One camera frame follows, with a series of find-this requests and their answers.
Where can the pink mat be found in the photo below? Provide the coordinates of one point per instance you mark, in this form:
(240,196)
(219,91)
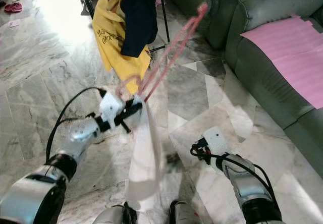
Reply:
(292,52)

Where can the black clothes rack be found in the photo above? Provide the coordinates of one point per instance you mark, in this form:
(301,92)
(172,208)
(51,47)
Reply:
(165,17)

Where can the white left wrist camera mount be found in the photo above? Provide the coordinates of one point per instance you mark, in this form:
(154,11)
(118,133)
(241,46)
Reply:
(111,107)

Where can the white garment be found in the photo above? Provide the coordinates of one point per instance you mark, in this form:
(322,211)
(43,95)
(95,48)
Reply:
(145,163)

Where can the red slipper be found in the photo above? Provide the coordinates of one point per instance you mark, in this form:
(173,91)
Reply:
(13,7)

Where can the yellow shirt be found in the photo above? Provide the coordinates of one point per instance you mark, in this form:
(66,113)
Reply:
(111,42)

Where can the dark navy garment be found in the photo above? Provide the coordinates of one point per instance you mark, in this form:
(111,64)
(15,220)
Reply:
(140,17)

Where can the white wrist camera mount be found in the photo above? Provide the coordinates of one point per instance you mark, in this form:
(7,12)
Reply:
(217,141)
(111,107)

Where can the pink paper sheet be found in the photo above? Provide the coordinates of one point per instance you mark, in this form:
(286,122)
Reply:
(14,23)

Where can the red plastic clothes hanger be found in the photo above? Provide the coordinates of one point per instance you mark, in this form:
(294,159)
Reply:
(169,57)

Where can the grey green leather sofa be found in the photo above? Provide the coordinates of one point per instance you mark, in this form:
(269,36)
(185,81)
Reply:
(262,77)

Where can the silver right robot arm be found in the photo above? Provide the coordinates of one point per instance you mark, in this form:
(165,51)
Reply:
(250,186)

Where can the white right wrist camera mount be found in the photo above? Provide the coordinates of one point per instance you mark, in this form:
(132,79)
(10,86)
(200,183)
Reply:
(217,141)

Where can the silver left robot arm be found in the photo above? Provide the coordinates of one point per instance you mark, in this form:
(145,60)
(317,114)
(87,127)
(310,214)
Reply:
(81,135)

